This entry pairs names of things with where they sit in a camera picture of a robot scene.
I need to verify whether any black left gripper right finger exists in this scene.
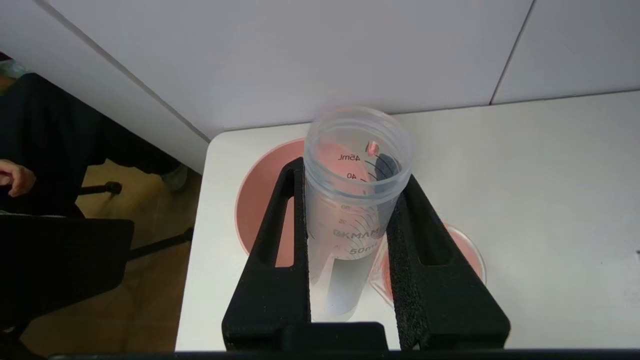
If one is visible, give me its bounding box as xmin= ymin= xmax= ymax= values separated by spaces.
xmin=387 ymin=174 xmax=511 ymax=351

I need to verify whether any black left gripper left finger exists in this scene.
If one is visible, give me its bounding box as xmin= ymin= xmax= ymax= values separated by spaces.
xmin=222 ymin=156 xmax=312 ymax=351

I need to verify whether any test tube with red pigment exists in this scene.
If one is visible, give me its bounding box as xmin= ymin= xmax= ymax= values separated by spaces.
xmin=303 ymin=104 xmax=414 ymax=322

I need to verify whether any bare person hand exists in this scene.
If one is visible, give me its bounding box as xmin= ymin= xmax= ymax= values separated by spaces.
xmin=0 ymin=159 xmax=37 ymax=198

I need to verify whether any clear glass beaker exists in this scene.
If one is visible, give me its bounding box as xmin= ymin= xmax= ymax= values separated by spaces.
xmin=369 ymin=222 xmax=487 ymax=307

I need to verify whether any seated person in black clothing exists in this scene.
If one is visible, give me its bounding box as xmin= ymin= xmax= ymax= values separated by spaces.
xmin=0 ymin=72 xmax=191 ymax=217

